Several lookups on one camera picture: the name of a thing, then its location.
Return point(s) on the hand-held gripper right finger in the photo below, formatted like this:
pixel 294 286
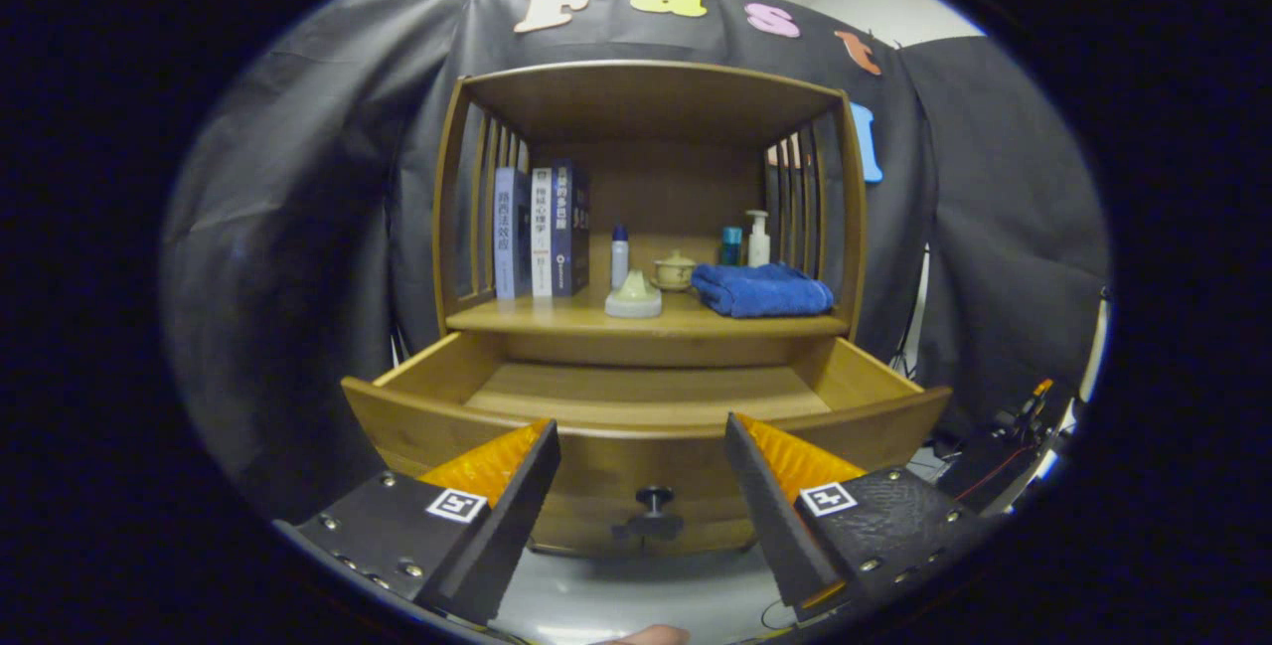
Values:
pixel 770 516

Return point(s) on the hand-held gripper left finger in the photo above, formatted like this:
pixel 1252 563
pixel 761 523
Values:
pixel 517 516

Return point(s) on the wooden drawer with black knob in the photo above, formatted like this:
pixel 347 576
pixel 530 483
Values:
pixel 616 466

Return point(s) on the pale green scrubbing brush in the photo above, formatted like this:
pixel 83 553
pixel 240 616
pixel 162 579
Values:
pixel 633 299

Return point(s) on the wooden countertop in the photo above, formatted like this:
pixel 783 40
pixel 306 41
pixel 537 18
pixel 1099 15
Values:
pixel 566 319

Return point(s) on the wooden cabinet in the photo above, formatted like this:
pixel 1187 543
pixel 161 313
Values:
pixel 646 98

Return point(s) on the black equipment case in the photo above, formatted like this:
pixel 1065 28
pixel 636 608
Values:
pixel 984 471

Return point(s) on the blue folded towel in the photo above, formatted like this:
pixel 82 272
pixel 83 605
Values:
pixel 760 290

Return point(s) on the beige lidded teacup with saucer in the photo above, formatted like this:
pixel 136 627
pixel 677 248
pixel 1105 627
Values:
pixel 674 272

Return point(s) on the white pump bottle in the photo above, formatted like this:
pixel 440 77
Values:
pixel 758 245

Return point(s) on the teal bottle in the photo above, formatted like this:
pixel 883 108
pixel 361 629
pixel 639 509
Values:
pixel 731 247

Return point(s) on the white bottle with blue cap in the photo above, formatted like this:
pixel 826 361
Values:
pixel 620 262

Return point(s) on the light blue book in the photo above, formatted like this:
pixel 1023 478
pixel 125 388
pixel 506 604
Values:
pixel 507 238

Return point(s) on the white spine book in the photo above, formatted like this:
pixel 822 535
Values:
pixel 542 238

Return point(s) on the dark navy book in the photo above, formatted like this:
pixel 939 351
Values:
pixel 571 228

